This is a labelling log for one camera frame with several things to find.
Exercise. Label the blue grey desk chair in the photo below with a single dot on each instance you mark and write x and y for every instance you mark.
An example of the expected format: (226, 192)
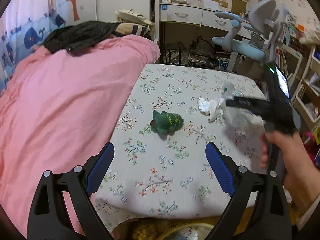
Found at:
(258, 39)

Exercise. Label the floral white tablecloth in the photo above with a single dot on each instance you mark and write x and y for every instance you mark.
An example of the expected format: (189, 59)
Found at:
(171, 179)

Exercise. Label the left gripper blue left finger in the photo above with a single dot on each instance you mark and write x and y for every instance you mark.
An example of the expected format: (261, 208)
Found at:
(97, 166)

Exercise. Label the person right hand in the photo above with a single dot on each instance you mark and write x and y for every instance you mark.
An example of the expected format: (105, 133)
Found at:
(302, 177)

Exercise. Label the white bookshelf cart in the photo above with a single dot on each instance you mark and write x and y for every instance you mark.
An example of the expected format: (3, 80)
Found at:
(298, 63)

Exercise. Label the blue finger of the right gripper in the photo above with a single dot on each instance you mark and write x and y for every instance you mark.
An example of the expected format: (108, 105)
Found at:
(251, 104)

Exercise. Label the black jacket on bed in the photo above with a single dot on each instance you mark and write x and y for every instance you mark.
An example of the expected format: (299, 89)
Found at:
(75, 39)

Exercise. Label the white desk with drawers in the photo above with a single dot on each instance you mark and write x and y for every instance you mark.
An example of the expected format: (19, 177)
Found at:
(182, 21)

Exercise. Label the pink bed blanket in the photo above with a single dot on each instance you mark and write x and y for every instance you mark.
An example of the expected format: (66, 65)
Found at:
(58, 110)

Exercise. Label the clear plastic bottle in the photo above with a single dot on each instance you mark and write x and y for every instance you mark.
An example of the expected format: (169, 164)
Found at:
(238, 120)

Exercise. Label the yellow trash bin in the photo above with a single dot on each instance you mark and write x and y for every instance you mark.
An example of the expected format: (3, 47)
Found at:
(188, 231)

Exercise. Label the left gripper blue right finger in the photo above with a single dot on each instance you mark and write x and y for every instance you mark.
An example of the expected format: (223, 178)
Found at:
(218, 163)

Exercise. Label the striped beige pillow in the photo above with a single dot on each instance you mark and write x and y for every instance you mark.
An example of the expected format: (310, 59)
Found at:
(132, 29)

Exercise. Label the beige tote bag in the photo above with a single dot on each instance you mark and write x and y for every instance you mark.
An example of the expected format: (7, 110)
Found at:
(130, 16)

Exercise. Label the green plush toy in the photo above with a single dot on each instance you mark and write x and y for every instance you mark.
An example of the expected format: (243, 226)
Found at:
(165, 124)

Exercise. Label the small white tissue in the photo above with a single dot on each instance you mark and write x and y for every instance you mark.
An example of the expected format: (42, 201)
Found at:
(211, 108)

